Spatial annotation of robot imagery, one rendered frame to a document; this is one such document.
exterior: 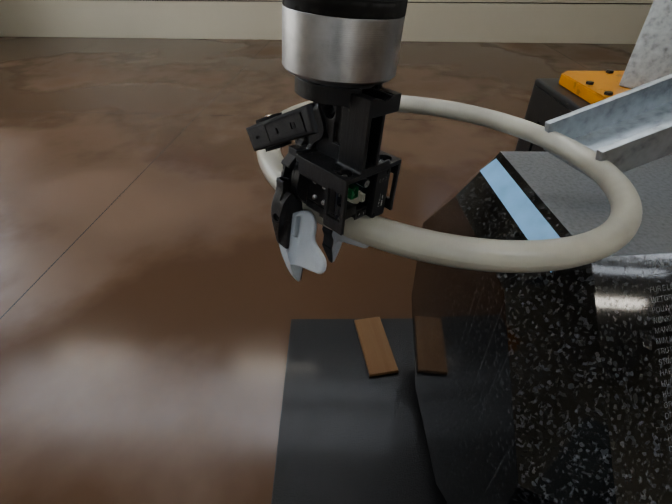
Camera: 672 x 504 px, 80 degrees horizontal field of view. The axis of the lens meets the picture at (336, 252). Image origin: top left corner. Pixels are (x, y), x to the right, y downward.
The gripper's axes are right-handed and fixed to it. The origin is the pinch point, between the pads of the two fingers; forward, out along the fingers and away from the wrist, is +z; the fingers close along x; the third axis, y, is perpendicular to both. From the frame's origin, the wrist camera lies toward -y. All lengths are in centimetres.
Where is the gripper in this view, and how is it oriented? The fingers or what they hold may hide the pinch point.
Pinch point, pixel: (311, 257)
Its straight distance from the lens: 45.6
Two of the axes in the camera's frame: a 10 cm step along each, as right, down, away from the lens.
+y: 7.0, 4.8, -5.3
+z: -0.8, 7.9, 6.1
